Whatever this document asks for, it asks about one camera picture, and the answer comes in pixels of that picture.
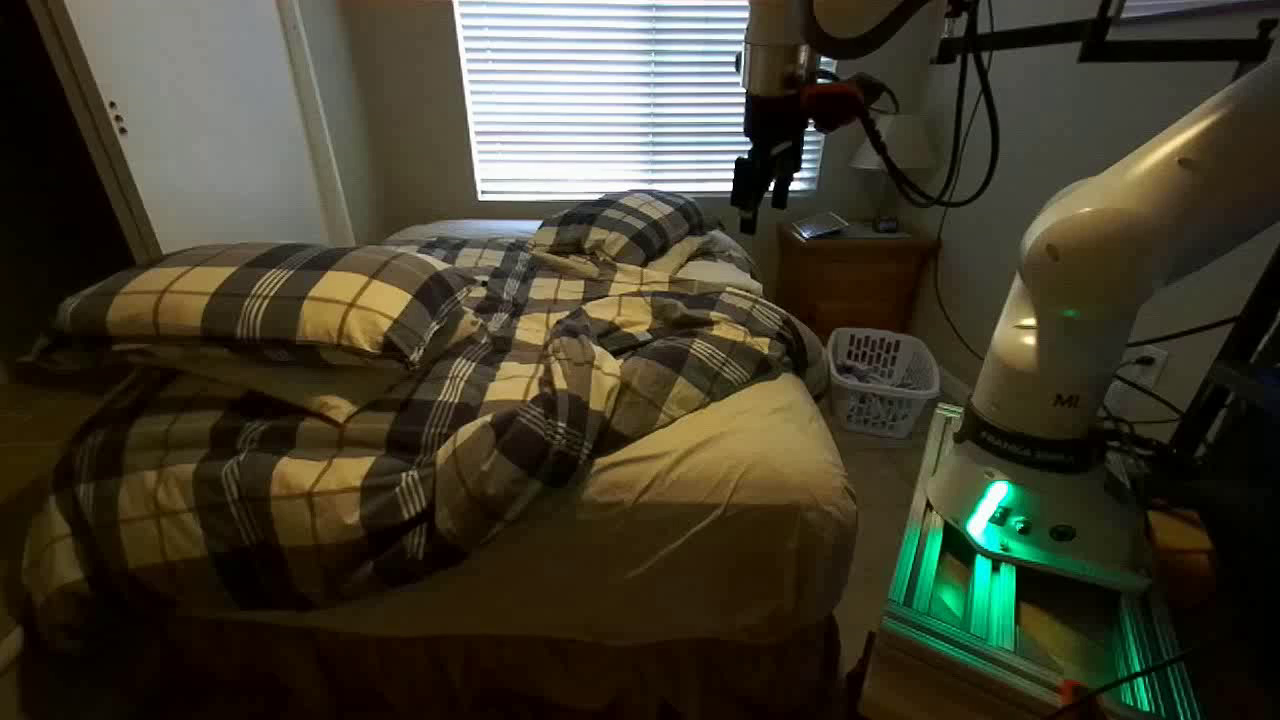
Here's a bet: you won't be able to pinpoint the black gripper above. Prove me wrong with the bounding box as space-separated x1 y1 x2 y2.
729 94 814 240

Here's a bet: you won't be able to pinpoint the plaid blanket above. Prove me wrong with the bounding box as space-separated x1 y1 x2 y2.
18 191 836 616

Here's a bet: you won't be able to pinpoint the grey flat device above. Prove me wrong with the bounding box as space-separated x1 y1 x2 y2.
785 210 852 247

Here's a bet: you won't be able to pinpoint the wooden nightstand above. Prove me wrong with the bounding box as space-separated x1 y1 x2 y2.
778 219 940 344

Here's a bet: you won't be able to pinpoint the small plaid pillow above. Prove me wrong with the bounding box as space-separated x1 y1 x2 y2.
533 190 712 274

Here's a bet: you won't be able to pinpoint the white window blinds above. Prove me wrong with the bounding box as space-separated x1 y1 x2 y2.
453 0 832 206

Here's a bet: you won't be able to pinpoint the white laundry basket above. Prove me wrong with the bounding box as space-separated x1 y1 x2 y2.
825 323 946 448

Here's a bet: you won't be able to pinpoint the mattress with cream sheet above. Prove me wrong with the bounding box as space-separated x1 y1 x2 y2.
171 216 866 644

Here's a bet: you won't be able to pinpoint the black overhead metal bar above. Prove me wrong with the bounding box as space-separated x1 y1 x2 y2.
934 0 1280 78

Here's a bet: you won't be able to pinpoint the large plaid pillow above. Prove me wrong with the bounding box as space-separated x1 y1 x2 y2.
54 240 464 369

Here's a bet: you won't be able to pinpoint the black tripod stand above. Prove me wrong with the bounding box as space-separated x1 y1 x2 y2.
1173 252 1280 486

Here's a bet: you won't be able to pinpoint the brown bed skirt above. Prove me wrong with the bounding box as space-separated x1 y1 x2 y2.
18 605 852 720

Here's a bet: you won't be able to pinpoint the white closet door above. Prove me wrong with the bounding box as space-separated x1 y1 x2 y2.
31 0 357 265

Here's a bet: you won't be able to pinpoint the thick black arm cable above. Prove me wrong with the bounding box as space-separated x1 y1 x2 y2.
795 0 1009 213

